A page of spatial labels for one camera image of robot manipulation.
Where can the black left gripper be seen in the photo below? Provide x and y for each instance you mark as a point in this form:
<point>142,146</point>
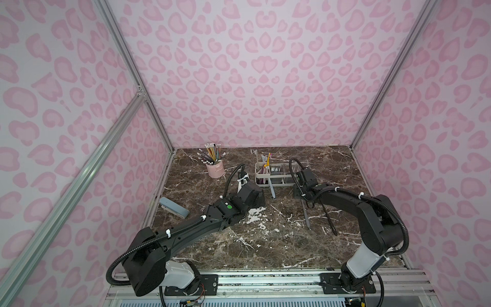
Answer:
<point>252,197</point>

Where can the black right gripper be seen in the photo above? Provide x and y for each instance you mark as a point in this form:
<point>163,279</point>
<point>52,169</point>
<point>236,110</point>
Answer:
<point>303,190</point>

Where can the grey blue toothbrush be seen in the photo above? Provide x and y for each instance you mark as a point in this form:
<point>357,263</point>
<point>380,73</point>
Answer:
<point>271,187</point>

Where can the cream toothbrush holder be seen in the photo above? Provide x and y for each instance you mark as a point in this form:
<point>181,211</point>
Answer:
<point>278,172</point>

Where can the black toothbrush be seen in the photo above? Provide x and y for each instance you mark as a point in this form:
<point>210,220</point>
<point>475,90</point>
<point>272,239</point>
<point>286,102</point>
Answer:
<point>330,221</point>

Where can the dark grey toothbrush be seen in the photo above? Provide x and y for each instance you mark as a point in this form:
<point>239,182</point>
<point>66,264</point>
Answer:
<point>305,212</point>

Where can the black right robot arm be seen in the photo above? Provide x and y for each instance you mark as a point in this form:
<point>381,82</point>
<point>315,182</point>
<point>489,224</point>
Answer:
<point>383,232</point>

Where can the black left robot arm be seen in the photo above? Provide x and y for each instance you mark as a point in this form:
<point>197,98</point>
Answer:
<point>148,263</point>

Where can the pink pencil cup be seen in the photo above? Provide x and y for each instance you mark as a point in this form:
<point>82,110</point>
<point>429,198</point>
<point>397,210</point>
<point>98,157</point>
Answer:
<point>216,170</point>

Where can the coloured pencils bunch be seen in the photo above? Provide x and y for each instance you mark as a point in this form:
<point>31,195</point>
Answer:
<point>212,154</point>

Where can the grey blue box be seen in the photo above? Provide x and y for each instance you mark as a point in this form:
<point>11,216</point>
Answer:
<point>174,208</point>

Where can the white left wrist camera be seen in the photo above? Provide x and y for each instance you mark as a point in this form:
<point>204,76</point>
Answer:
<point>242,181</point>

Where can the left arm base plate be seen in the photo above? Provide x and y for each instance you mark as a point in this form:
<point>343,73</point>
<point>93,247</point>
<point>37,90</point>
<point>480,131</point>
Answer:
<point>204,284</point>

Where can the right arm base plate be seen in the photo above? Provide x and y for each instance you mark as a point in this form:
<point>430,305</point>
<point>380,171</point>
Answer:
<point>343,283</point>

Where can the aluminium frame rail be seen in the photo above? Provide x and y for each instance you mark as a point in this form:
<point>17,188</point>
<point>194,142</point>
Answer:
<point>393,286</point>

